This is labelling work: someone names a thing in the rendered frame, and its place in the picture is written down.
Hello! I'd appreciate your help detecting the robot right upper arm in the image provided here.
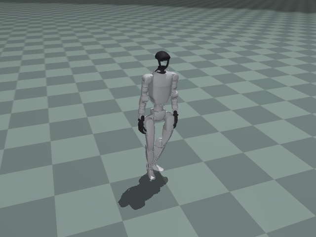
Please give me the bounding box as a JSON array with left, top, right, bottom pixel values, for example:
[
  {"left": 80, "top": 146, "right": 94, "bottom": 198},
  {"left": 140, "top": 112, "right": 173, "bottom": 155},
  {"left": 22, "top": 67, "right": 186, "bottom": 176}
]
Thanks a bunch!
[{"left": 141, "top": 74, "right": 153, "bottom": 102}]

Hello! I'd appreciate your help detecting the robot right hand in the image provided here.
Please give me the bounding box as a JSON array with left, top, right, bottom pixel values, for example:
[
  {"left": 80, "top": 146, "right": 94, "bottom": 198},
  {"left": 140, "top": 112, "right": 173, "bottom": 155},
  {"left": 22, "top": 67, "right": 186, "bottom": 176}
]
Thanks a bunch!
[{"left": 138, "top": 116, "right": 146, "bottom": 134}]

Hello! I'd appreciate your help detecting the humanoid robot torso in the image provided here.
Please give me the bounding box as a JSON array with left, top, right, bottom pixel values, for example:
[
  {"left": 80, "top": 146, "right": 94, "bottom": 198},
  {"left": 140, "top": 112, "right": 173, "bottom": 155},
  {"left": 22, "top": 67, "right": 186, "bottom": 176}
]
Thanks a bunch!
[{"left": 148, "top": 69, "right": 173, "bottom": 121}]

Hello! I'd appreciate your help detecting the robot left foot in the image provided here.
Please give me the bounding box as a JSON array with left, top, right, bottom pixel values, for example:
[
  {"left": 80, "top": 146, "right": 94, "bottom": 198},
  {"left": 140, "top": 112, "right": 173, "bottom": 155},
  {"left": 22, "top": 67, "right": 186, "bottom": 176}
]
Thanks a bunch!
[{"left": 146, "top": 163, "right": 164, "bottom": 171}]

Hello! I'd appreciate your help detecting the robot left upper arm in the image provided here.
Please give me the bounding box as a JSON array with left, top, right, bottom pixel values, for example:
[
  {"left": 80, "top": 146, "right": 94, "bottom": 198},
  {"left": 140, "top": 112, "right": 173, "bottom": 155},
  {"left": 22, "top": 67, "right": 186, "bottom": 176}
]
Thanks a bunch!
[{"left": 170, "top": 72, "right": 179, "bottom": 98}]

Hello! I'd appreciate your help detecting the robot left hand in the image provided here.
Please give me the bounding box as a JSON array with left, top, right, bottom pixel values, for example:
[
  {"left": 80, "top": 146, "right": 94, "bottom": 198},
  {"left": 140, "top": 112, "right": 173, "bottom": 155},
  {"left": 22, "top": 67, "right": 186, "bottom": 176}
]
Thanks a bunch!
[{"left": 173, "top": 111, "right": 178, "bottom": 129}]

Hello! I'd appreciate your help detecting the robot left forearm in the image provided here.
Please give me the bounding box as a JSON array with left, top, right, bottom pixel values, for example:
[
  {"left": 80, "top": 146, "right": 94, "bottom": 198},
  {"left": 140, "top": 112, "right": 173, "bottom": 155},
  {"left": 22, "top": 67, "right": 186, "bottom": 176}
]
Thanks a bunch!
[{"left": 171, "top": 97, "right": 178, "bottom": 114}]

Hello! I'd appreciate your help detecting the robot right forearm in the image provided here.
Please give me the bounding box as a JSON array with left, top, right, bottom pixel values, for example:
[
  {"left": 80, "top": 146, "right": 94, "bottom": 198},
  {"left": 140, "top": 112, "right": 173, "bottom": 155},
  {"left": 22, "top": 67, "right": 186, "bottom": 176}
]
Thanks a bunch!
[{"left": 138, "top": 95, "right": 146, "bottom": 119}]

